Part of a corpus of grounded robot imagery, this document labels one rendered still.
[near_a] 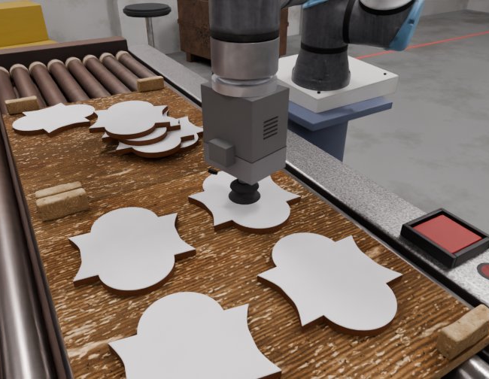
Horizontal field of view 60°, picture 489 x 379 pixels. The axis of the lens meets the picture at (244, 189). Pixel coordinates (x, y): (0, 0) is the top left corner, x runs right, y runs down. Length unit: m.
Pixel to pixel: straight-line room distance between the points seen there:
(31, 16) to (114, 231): 3.72
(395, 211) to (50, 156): 0.54
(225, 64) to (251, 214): 0.19
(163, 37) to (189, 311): 4.85
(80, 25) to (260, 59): 4.46
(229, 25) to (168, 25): 4.74
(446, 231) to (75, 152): 0.57
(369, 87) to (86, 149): 0.72
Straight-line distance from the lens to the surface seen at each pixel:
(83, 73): 1.25
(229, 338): 0.39
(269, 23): 0.46
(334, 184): 0.67
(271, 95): 0.48
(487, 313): 0.44
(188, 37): 4.76
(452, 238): 0.58
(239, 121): 0.48
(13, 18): 4.15
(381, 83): 1.19
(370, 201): 0.64
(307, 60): 1.09
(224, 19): 0.45
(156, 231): 0.51
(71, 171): 0.70
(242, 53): 0.45
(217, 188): 0.58
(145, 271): 0.46
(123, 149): 0.70
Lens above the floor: 1.25
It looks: 32 degrees down
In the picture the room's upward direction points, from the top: straight up
